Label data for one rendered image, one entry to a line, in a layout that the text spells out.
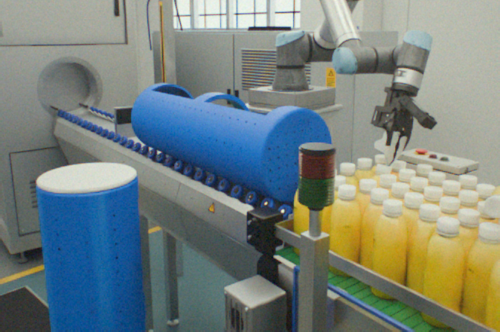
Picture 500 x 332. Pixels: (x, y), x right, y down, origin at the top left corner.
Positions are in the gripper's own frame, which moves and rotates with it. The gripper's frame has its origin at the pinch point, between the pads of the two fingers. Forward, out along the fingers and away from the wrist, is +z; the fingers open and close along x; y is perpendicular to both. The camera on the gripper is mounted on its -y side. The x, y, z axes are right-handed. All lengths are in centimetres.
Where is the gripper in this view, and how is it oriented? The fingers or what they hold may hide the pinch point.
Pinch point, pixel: (390, 161)
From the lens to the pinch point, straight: 132.3
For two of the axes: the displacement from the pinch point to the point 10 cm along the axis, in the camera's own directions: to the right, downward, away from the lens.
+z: -2.8, 9.6, -0.5
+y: -6.0, -1.4, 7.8
